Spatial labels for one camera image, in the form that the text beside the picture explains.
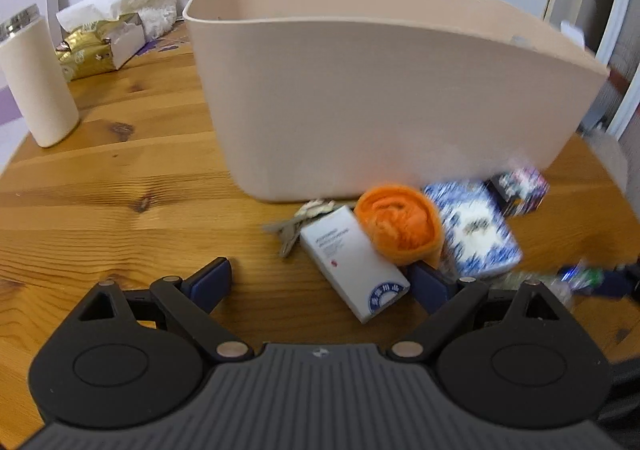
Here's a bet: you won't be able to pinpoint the gold tissue box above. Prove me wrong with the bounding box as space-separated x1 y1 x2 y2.
55 0 146 81

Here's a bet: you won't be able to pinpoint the orange rolled sock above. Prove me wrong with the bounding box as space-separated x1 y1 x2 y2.
354 184 445 269

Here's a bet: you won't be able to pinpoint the blue white porcelain pattern box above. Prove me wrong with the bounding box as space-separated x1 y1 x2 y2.
423 180 522 279

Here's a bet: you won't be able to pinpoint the beige grey clothing pile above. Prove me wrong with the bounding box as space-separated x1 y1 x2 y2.
584 129 628 194

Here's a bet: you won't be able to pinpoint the cartoon blind box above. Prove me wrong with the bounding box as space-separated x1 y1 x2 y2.
487 168 549 217

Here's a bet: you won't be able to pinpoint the white wooden shelf frame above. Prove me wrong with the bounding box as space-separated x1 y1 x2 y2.
544 0 639 139

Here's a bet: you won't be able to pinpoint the beige plastic storage bin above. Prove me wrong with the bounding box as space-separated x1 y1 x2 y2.
183 0 608 202

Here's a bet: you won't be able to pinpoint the cream thermos bottle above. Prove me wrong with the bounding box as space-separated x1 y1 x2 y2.
1 4 79 149

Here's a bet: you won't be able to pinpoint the white small carton box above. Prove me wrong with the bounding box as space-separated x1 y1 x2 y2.
299 206 410 323

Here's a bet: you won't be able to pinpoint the white phone stand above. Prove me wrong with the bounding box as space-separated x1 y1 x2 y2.
510 20 586 49

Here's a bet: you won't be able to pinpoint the metal keys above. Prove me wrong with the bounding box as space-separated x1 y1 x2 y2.
262 199 356 258

